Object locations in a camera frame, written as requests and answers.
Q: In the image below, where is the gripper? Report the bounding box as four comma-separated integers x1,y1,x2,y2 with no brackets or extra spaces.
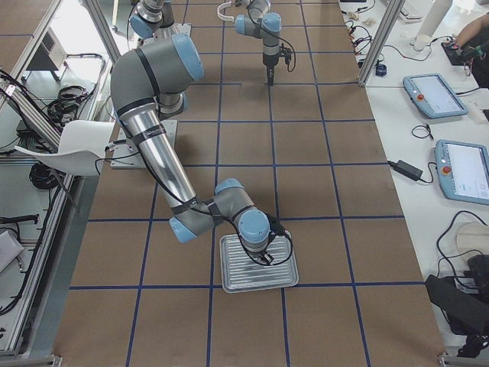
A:
250,245,274,266
262,43,293,86

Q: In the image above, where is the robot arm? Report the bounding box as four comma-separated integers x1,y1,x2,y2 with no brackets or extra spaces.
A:
110,33,275,266
128,1,296,86

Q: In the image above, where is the ribbed metal tray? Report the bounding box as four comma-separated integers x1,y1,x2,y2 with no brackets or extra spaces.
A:
219,234,299,294

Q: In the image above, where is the white curved plastic part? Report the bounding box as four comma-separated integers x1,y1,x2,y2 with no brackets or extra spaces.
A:
216,2,235,23

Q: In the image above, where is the far blue teach pendant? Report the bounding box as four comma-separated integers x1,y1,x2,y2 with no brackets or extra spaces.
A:
403,73,468,119

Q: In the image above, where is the blue teach pendant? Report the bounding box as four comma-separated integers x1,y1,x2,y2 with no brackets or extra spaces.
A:
403,73,468,119
434,140,488,206

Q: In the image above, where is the black power adapter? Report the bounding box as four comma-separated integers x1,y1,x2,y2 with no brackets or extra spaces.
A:
387,160,423,181

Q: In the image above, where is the white plastic chair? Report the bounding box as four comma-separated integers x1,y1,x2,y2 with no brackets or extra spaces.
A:
15,120,115,176

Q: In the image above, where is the near blue teach pendant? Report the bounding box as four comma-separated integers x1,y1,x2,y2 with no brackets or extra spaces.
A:
434,140,488,206

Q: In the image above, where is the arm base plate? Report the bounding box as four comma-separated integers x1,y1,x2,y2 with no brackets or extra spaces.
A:
110,119,179,170
153,23,192,40

